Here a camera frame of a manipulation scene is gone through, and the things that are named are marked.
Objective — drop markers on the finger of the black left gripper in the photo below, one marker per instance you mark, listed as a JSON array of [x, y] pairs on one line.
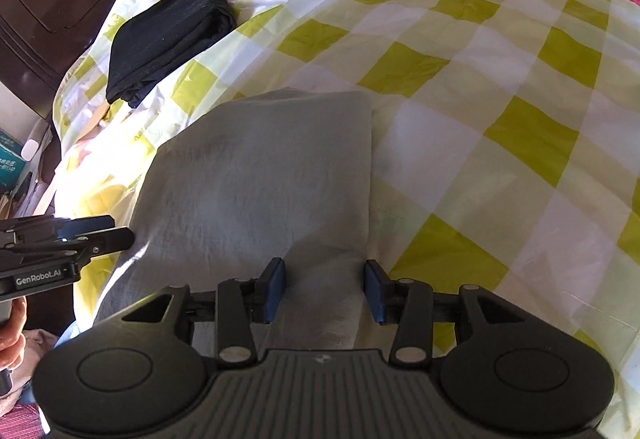
[[102, 243], [90, 224]]

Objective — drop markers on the white plastic bottle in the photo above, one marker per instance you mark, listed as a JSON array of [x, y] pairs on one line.
[[34, 140]]

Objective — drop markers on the teal box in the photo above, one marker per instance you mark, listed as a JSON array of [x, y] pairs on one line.
[[11, 162]]

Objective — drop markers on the black folded garment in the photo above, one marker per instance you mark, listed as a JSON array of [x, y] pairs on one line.
[[153, 44]]

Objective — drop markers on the yellow green checkered bedsheet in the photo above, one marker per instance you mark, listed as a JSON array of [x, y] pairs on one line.
[[505, 142]]

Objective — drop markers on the grey pants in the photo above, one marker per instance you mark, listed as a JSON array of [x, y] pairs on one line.
[[285, 174]]

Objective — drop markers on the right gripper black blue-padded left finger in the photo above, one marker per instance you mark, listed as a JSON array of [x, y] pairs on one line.
[[234, 306]]

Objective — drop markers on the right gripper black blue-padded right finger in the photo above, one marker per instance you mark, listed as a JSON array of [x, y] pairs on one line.
[[413, 306]]

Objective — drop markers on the person's left hand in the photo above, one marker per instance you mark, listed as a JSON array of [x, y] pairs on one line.
[[12, 339]]

